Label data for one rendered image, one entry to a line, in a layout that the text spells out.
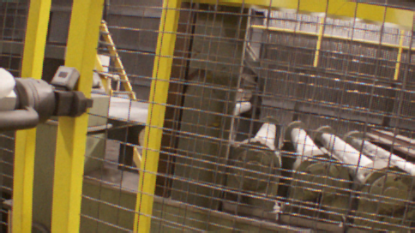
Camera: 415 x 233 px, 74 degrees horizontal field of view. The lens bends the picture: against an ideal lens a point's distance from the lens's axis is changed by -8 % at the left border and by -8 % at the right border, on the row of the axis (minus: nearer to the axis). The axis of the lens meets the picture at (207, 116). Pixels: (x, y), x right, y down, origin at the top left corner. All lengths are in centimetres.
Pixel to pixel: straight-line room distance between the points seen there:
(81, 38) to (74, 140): 23
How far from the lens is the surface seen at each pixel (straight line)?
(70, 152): 73
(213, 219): 158
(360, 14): 108
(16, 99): 58
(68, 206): 77
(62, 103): 64
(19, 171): 122
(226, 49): 145
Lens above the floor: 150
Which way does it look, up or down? 5 degrees down
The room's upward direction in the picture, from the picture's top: 9 degrees clockwise
